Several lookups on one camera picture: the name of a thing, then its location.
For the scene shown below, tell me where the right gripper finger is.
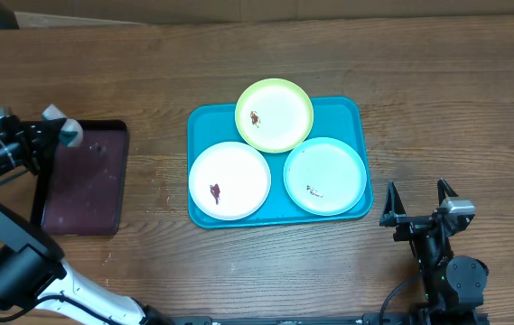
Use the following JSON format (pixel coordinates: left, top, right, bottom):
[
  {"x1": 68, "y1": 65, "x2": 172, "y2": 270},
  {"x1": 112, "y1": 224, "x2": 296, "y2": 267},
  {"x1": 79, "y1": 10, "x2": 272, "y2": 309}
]
[
  {"x1": 437, "y1": 178, "x2": 458, "y2": 206},
  {"x1": 381, "y1": 181, "x2": 406, "y2": 219}
]

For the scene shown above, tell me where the green and white sponge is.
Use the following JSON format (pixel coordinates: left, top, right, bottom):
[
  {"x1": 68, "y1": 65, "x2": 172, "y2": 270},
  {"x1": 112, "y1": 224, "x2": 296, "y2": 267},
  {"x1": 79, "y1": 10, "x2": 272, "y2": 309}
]
[{"x1": 42, "y1": 104, "x2": 83, "y2": 147}]

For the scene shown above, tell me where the yellow-green plate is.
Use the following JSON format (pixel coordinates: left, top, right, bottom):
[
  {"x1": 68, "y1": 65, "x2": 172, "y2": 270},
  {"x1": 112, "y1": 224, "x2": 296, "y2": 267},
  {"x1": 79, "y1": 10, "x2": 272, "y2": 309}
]
[{"x1": 235, "y1": 79, "x2": 314, "y2": 153}]

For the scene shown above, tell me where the white plate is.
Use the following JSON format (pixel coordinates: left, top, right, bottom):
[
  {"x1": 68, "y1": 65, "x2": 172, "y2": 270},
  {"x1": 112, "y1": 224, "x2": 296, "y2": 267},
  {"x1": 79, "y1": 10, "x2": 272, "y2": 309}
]
[{"x1": 189, "y1": 142, "x2": 272, "y2": 221}]

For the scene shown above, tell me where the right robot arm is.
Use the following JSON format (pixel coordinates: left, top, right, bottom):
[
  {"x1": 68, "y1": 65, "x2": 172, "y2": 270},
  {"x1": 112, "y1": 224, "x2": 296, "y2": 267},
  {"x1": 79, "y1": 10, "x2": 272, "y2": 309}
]
[{"x1": 378, "y1": 179, "x2": 489, "y2": 324}]

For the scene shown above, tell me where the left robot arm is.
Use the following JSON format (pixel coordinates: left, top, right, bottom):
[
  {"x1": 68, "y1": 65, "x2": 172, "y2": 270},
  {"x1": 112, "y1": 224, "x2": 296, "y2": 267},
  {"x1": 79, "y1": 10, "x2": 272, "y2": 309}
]
[{"x1": 0, "y1": 115, "x2": 170, "y2": 324}]

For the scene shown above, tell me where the black tray with brown water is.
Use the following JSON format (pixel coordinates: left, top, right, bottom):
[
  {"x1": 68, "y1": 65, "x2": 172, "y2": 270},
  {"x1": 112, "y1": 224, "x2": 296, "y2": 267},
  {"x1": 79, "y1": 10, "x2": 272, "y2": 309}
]
[{"x1": 30, "y1": 120, "x2": 129, "y2": 237}]

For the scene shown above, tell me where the teal plastic serving tray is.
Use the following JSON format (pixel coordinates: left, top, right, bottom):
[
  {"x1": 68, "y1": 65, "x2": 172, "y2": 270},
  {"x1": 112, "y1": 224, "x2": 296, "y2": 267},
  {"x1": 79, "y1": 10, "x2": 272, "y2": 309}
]
[{"x1": 187, "y1": 96, "x2": 374, "y2": 229}]

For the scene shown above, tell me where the light blue plate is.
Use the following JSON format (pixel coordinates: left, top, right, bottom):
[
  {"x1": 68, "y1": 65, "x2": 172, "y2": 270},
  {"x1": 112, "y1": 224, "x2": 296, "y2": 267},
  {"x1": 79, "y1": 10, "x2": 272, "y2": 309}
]
[{"x1": 283, "y1": 137, "x2": 368, "y2": 216}]

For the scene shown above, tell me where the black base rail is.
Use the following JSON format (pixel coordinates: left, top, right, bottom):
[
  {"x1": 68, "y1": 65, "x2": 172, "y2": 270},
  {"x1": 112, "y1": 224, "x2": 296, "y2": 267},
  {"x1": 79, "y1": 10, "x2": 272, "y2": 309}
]
[{"x1": 170, "y1": 311, "x2": 491, "y2": 325}]

